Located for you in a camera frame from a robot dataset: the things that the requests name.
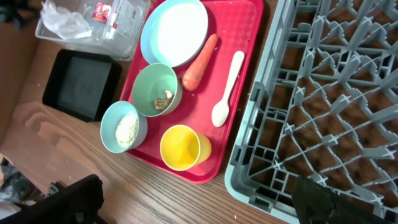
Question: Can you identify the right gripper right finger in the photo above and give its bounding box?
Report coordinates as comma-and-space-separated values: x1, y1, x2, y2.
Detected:
292, 177, 388, 224

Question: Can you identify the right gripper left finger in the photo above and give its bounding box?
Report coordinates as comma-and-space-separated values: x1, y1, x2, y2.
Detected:
1, 174, 106, 224

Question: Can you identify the light blue bowl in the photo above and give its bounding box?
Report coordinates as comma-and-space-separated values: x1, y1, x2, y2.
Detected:
100, 101, 148, 153

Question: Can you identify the yellow plastic cup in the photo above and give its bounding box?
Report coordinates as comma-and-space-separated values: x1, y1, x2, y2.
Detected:
160, 124, 212, 171

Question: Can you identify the brown food scrap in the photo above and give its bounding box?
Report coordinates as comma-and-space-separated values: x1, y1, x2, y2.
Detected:
154, 90, 174, 111

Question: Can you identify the mint green bowl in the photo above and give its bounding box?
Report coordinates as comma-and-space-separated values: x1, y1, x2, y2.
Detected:
131, 63, 183, 117

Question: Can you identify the orange carrot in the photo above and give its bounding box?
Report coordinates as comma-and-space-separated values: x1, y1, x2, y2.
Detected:
182, 34, 218, 91

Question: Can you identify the red snack wrapper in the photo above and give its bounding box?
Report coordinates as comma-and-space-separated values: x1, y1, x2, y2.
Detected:
92, 2, 111, 22

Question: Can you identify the light blue plate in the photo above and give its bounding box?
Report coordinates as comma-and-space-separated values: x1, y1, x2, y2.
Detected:
140, 0, 208, 67

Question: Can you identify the grey dishwasher rack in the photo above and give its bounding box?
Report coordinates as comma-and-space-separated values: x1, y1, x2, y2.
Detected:
224, 0, 397, 223

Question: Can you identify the black plastic tray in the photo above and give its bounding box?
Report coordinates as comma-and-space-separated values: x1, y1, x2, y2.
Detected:
42, 49, 122, 123

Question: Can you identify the white plastic spoon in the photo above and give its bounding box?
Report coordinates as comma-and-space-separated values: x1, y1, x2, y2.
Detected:
211, 51, 245, 128

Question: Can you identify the red serving tray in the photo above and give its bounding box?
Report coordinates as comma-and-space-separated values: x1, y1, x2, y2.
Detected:
128, 0, 264, 184

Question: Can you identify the clear plastic bin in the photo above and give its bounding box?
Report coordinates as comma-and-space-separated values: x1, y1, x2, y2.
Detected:
35, 0, 151, 61

